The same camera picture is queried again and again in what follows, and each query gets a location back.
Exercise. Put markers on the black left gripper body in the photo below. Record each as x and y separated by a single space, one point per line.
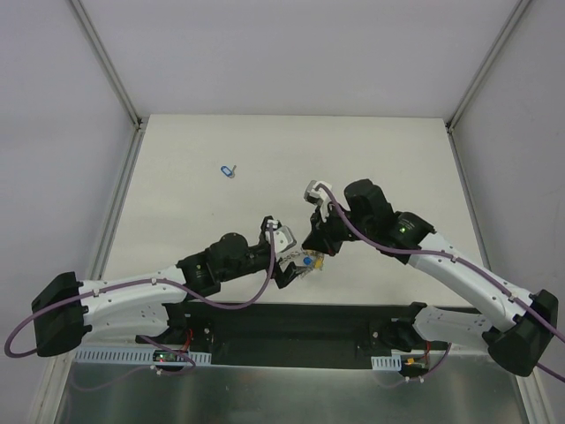
274 254

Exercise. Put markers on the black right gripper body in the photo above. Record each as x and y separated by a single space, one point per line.
320 236

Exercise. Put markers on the large metal keyring with rings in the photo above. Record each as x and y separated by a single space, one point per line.
298 256

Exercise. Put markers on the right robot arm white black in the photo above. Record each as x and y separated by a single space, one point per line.
512 325

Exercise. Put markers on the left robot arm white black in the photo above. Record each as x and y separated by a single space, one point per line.
68 311

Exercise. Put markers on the blue tagged key on table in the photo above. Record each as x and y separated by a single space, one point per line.
228 172

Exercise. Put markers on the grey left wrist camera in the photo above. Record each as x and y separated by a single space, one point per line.
280 237

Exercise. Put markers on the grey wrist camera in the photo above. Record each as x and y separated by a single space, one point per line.
280 237
317 196

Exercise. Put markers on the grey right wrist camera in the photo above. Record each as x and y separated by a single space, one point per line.
317 196

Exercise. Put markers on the right white cable duct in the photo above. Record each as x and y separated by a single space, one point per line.
391 363

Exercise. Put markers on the white cable duct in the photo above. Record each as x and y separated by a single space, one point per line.
127 356
391 363

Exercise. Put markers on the right side frame rail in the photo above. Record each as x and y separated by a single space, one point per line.
485 260

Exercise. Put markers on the frame rail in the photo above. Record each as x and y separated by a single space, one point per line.
107 233
485 260

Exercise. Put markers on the left side frame rail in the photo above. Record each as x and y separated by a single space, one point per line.
107 233

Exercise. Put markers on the left white cable duct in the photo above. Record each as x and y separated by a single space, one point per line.
127 356

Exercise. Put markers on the right aluminium frame post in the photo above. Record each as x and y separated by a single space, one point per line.
508 28

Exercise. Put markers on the aluminium frame post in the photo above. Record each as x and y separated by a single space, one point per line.
102 57
508 28

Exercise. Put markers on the left aluminium frame post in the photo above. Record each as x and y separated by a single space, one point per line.
102 57

